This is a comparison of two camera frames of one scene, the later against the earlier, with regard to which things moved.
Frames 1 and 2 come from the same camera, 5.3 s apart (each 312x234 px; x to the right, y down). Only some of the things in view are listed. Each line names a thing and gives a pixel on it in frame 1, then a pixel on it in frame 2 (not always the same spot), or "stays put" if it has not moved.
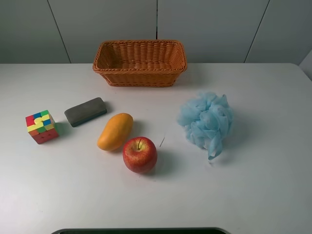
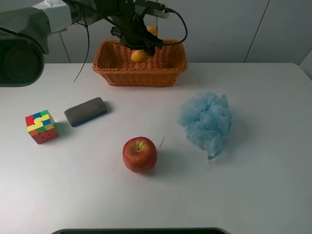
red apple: [140, 155] stays put
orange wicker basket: [141, 63] stays put
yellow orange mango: [116, 132] → [141, 55]
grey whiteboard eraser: [80, 113] stays put
